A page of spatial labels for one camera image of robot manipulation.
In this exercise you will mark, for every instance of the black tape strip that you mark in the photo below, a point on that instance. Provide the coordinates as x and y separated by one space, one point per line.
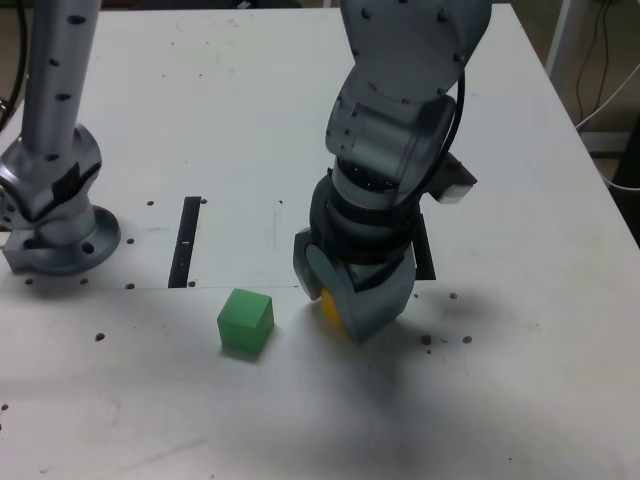
184 240

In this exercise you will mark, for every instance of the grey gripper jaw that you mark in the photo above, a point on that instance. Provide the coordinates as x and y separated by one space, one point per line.
380 305
302 265

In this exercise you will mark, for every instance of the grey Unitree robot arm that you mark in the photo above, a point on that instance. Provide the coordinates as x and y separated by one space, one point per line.
400 75

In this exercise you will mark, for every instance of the yellow cube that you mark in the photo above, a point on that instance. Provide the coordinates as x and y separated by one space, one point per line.
330 305

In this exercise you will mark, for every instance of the black gripper camera mount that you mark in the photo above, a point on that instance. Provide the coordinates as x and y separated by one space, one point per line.
452 192

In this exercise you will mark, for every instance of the green cube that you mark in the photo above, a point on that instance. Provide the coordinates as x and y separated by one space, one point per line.
245 325

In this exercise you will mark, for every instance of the black stand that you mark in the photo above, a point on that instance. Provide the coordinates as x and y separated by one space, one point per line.
631 160

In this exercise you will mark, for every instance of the black tape square outline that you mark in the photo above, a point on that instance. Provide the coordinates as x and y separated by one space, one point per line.
425 260

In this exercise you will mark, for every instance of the white frame leg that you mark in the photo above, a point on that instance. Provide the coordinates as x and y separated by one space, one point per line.
559 40

